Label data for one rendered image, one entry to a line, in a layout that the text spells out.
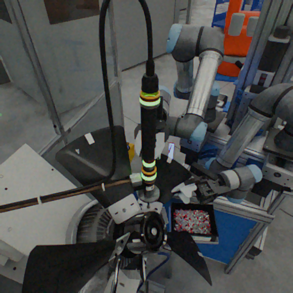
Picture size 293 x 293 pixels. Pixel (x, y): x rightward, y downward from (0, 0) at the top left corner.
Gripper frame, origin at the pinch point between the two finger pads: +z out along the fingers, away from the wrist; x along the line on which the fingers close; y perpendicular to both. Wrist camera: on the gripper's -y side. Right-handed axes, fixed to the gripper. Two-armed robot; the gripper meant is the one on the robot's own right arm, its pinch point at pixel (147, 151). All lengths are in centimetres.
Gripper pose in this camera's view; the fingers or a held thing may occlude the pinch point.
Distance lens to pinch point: 55.0
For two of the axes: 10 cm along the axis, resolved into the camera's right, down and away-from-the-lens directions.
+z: -1.5, 6.6, -7.4
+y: -0.1, 7.4, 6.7
